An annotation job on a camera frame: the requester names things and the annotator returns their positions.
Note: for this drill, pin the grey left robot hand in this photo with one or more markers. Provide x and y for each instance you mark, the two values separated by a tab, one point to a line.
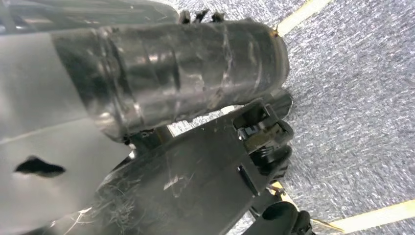
178	65

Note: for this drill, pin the black robot leg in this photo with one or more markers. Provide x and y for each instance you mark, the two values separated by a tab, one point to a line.
194	181

